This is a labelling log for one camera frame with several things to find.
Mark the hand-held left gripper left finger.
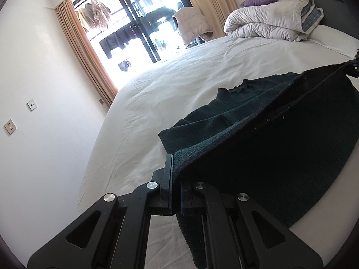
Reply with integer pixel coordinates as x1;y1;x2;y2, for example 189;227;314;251
27;154;174;269

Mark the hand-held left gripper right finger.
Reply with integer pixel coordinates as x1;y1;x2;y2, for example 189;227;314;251
177;178;333;269

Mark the dark green sweater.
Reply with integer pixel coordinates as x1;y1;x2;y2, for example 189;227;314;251
158;62;357;269

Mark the white pillow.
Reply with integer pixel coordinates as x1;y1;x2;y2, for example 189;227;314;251
306;25;359;59

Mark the grey padded headboard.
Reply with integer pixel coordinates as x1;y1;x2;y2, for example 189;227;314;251
264;0;359;31

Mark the bed with white sheet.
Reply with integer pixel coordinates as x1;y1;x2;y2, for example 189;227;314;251
77;24;359;269

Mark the folded white duvet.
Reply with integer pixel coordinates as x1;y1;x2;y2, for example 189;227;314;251
224;0;324;42

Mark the beige curtain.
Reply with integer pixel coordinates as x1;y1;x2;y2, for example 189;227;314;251
179;0;239;38
55;0;119;108

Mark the white puffer jacket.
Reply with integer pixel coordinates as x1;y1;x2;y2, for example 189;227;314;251
172;6;215;47

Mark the hanging brown patterned garment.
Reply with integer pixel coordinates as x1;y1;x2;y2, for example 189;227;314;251
76;0;111;33

